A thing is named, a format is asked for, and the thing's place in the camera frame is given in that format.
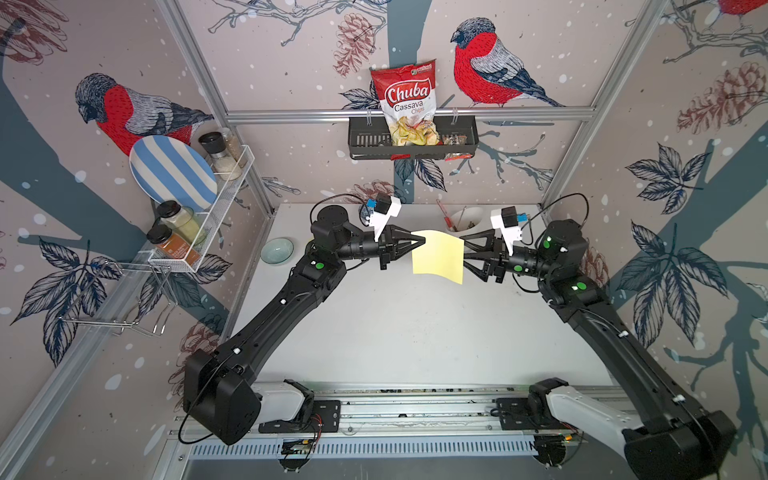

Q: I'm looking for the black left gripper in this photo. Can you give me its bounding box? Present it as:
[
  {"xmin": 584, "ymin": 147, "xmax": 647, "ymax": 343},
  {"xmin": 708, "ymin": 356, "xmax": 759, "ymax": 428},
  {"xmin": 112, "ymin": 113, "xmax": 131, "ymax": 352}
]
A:
[{"xmin": 333, "ymin": 225, "xmax": 424, "ymax": 272}]

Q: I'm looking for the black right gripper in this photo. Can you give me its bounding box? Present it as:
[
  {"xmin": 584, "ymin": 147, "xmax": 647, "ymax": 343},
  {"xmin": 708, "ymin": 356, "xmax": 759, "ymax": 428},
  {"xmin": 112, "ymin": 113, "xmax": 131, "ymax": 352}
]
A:
[{"xmin": 456, "ymin": 229, "xmax": 557, "ymax": 287}]

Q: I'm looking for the yellow square paper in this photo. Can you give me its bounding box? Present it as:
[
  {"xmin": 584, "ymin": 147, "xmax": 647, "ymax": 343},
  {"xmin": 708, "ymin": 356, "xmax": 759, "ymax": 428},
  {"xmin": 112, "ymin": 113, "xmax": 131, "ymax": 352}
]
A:
[{"xmin": 412, "ymin": 230, "xmax": 465, "ymax": 285}]

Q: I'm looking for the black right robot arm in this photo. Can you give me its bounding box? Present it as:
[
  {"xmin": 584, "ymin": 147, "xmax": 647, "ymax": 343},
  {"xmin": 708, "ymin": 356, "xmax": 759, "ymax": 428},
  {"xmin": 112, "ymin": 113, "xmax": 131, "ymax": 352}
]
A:
[{"xmin": 463, "ymin": 220, "xmax": 736, "ymax": 479}]

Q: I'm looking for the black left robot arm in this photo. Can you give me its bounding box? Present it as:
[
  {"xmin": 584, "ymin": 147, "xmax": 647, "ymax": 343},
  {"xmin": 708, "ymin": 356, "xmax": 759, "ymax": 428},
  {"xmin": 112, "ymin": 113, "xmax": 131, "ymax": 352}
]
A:
[{"xmin": 183, "ymin": 205, "xmax": 426, "ymax": 445}]

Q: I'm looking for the white utensil cup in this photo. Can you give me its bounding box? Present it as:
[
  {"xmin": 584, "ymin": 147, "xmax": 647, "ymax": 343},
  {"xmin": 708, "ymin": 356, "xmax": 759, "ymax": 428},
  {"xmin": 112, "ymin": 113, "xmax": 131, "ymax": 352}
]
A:
[{"xmin": 446, "ymin": 206, "xmax": 491, "ymax": 236}]

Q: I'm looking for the red pen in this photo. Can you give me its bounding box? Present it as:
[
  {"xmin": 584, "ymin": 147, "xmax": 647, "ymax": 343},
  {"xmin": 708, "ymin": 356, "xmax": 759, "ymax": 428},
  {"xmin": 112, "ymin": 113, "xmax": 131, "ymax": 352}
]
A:
[{"xmin": 436, "ymin": 200, "xmax": 455, "ymax": 231}]

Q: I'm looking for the light green small bowl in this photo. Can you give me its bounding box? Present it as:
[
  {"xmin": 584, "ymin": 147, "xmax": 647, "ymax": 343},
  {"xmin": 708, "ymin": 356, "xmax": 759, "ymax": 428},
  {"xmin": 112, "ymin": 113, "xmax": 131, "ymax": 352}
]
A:
[{"xmin": 260, "ymin": 237, "xmax": 295, "ymax": 265}]

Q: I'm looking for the red Chuba chips bag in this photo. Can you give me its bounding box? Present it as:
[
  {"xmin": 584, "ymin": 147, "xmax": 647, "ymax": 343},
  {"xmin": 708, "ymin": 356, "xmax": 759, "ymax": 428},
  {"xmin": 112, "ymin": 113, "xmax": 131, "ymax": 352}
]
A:
[{"xmin": 371, "ymin": 60, "xmax": 440, "ymax": 147}]

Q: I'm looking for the black cap salt shaker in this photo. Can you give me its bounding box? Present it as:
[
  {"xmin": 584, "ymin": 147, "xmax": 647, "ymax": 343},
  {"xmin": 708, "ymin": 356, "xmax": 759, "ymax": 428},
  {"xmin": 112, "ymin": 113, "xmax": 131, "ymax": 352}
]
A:
[{"xmin": 198, "ymin": 131, "xmax": 242, "ymax": 180}]

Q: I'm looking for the green spice jar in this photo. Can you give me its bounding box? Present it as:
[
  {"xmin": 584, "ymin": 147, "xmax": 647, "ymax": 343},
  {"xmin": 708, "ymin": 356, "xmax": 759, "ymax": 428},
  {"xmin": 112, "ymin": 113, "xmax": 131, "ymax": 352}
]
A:
[{"xmin": 156, "ymin": 200, "xmax": 207, "ymax": 247}]

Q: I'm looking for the orange spice jar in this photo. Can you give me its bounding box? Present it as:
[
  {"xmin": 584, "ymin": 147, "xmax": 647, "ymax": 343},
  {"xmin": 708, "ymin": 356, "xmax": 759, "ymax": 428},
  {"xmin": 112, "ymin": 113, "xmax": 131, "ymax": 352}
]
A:
[{"xmin": 146, "ymin": 223, "xmax": 201, "ymax": 267}]

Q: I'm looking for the blue white striped plate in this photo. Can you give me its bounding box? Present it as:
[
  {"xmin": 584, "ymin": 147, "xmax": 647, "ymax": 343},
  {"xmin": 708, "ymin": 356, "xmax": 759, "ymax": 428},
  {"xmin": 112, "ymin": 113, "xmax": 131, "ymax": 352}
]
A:
[{"xmin": 129, "ymin": 135, "xmax": 218, "ymax": 212}]

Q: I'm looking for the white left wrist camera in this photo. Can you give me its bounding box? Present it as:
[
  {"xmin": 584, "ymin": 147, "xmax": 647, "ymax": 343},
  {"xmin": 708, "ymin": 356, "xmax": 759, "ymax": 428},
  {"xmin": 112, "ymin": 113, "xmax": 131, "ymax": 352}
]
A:
[{"xmin": 366, "ymin": 194, "xmax": 402, "ymax": 242}]

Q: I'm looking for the black wall basket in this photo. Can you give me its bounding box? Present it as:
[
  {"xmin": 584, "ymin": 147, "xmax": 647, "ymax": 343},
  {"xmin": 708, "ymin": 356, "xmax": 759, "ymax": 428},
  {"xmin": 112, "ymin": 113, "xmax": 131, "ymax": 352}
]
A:
[{"xmin": 348, "ymin": 116, "xmax": 479, "ymax": 160}]

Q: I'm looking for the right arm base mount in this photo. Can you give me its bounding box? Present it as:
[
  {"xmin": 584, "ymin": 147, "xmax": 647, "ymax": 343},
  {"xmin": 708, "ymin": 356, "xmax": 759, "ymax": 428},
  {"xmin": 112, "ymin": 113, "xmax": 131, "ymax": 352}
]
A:
[{"xmin": 490, "ymin": 377, "xmax": 577, "ymax": 432}]

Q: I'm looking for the white wire wall shelf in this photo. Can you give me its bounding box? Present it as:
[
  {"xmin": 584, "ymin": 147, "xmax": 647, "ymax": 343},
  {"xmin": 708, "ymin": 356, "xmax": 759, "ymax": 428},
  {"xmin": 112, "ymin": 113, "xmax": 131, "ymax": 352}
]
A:
[{"xmin": 148, "ymin": 145, "xmax": 255, "ymax": 273}]

